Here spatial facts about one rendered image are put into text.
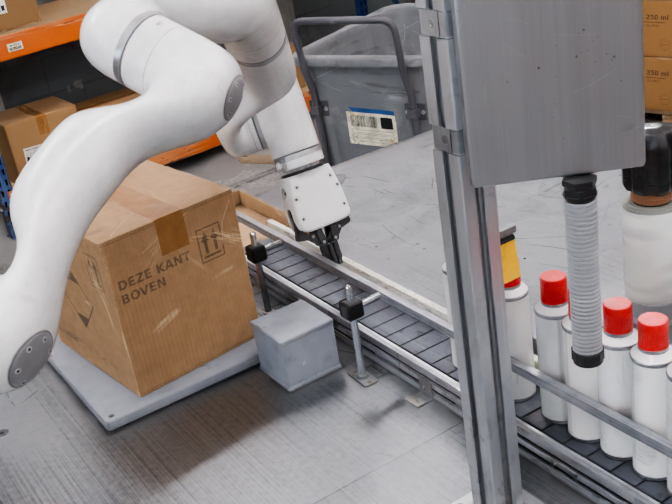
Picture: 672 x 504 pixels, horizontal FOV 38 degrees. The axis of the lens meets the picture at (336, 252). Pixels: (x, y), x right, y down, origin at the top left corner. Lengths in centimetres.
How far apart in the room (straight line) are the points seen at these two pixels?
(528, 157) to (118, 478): 78
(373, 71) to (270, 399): 221
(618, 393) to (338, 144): 273
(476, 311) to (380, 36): 325
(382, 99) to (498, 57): 269
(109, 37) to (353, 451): 64
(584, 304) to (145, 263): 73
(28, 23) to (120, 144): 366
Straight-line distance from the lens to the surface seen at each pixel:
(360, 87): 364
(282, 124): 163
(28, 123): 487
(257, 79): 146
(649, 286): 149
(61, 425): 162
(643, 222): 145
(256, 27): 134
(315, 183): 165
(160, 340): 157
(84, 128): 118
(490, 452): 118
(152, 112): 117
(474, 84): 94
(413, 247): 194
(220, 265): 159
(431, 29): 99
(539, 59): 94
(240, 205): 228
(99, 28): 126
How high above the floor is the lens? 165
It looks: 25 degrees down
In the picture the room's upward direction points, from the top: 9 degrees counter-clockwise
